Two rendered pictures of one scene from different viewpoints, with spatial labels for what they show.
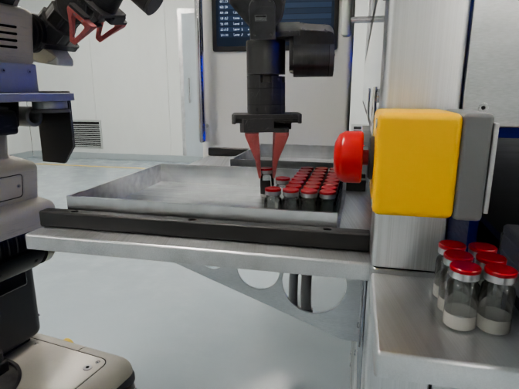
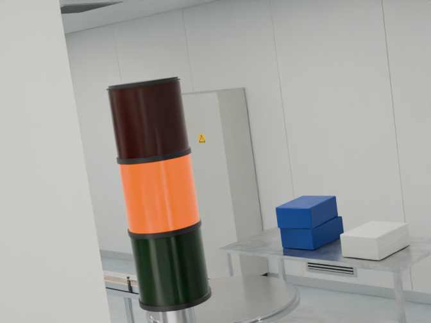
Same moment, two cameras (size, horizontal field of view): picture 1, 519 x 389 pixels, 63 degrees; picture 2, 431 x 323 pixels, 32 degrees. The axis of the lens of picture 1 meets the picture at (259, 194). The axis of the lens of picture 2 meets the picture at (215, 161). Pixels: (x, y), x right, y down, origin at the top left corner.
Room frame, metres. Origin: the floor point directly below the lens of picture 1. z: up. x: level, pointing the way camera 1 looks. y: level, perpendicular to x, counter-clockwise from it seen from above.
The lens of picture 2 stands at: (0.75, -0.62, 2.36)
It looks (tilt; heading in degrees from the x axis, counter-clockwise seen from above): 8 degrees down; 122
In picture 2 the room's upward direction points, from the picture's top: 8 degrees counter-clockwise
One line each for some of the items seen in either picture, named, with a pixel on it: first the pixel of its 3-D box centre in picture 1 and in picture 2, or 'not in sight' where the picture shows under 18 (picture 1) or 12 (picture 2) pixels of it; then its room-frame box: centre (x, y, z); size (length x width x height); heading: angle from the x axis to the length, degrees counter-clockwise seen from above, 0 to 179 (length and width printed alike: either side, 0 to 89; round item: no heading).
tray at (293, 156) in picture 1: (322, 160); not in sight; (0.92, -0.14, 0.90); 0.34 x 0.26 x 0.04; 77
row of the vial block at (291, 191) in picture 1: (300, 192); not in sight; (0.59, -0.06, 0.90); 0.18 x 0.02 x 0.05; 166
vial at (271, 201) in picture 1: (273, 205); not in sight; (0.51, -0.02, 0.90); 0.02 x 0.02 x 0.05
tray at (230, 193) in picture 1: (225, 193); not in sight; (0.61, 0.05, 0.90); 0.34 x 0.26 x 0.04; 76
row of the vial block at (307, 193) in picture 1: (315, 193); not in sight; (0.58, -0.08, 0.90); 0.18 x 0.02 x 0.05; 166
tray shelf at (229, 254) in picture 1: (276, 187); not in sight; (0.77, -0.03, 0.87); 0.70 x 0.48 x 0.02; 167
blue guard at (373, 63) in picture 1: (368, 76); not in sight; (1.38, -0.34, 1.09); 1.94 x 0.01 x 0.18; 167
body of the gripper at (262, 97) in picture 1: (266, 100); not in sight; (0.65, -0.01, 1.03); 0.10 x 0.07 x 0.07; 91
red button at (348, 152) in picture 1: (358, 157); not in sight; (0.33, -0.08, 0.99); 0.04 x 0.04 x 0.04; 77
